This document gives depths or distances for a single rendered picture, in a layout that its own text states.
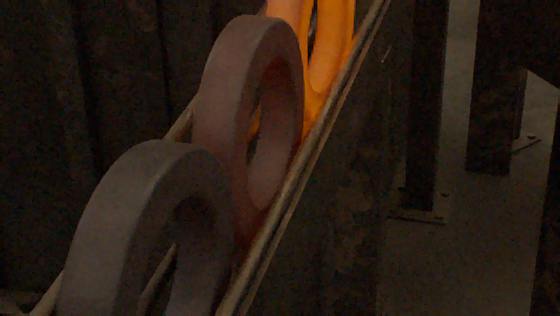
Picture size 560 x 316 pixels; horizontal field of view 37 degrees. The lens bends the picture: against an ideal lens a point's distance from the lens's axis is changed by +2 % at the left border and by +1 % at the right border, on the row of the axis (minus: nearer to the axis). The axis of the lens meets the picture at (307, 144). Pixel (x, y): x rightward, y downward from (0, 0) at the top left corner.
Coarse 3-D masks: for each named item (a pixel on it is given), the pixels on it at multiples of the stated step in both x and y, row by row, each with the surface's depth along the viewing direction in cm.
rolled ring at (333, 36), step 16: (272, 0) 73; (288, 0) 72; (304, 0) 72; (320, 0) 85; (336, 0) 85; (352, 0) 87; (272, 16) 72; (288, 16) 72; (304, 16) 73; (320, 16) 86; (336, 16) 86; (352, 16) 88; (304, 32) 73; (320, 32) 87; (336, 32) 86; (304, 48) 74; (320, 48) 87; (336, 48) 86; (304, 64) 75; (320, 64) 86; (336, 64) 86; (320, 80) 84; (320, 96) 81
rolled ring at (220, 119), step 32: (224, 32) 61; (256, 32) 60; (288, 32) 66; (224, 64) 59; (256, 64) 60; (288, 64) 68; (224, 96) 58; (288, 96) 71; (192, 128) 58; (224, 128) 57; (288, 128) 72; (224, 160) 58; (256, 160) 72; (288, 160) 71; (256, 192) 69; (256, 224) 64
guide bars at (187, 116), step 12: (264, 12) 82; (312, 24) 93; (312, 36) 91; (192, 108) 67; (180, 120) 65; (192, 120) 66; (252, 120) 76; (168, 132) 64; (180, 132) 64; (252, 132) 75; (168, 252) 62; (168, 264) 61; (60, 276) 51; (156, 276) 59; (168, 276) 60; (156, 288) 59; (48, 300) 49; (144, 300) 58; (156, 300) 58; (36, 312) 49; (48, 312) 49; (144, 312) 57
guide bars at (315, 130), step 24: (384, 0) 97; (360, 48) 86; (336, 96) 78; (312, 120) 74; (312, 144) 71; (288, 168) 68; (288, 192) 66; (264, 216) 63; (264, 240) 61; (240, 264) 59; (240, 288) 57; (216, 312) 55
